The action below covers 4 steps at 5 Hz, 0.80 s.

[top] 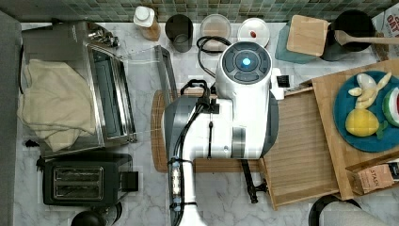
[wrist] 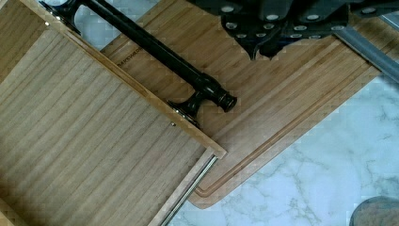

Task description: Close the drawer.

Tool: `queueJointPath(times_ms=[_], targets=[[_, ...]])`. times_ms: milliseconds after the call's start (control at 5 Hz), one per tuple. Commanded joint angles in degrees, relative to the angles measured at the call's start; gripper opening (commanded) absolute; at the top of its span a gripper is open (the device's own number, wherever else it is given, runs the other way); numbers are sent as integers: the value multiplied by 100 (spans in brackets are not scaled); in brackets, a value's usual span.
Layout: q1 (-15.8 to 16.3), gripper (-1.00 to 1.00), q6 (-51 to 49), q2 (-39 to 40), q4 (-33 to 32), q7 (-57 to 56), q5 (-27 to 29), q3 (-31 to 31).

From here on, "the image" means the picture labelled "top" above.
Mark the black round object bottom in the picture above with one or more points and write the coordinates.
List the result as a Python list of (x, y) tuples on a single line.
[(99, 216)]

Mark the white-capped bottle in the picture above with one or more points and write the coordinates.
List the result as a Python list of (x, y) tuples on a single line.
[(145, 20)]

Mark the toy watermelon slice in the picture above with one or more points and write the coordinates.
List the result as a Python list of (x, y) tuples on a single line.
[(390, 107)]

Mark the beige cloth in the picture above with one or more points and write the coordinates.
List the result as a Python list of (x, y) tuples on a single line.
[(57, 104)]

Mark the wooden spoon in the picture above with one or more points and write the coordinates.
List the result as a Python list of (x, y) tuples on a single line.
[(343, 38)]

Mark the yellow toy lemon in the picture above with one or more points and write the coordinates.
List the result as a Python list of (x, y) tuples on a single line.
[(361, 123)]

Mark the round wooden cutting board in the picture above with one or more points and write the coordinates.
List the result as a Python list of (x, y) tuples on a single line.
[(159, 154)]

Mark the dark drinking glass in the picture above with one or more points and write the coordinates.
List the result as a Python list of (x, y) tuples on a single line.
[(179, 30)]

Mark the peeled toy banana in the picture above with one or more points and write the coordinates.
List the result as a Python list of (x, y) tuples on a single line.
[(368, 89)]

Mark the stainless steel toaster oven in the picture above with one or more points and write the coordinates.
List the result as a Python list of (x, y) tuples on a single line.
[(121, 86)]

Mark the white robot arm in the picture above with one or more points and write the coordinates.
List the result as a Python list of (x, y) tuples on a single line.
[(241, 122)]

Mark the brown tea box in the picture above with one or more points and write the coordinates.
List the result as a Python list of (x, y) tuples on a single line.
[(374, 178)]

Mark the black pot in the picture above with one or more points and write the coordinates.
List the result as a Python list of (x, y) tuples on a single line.
[(355, 23)]

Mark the black two-slot toaster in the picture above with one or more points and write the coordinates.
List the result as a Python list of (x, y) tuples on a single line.
[(98, 179)]

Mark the clear lidded jar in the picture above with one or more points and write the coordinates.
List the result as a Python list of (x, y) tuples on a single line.
[(215, 25)]

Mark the white lid with red spot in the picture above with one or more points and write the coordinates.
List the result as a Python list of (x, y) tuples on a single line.
[(255, 30)]

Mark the teal container with wooden lid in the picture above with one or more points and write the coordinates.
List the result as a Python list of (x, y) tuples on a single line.
[(302, 40)]

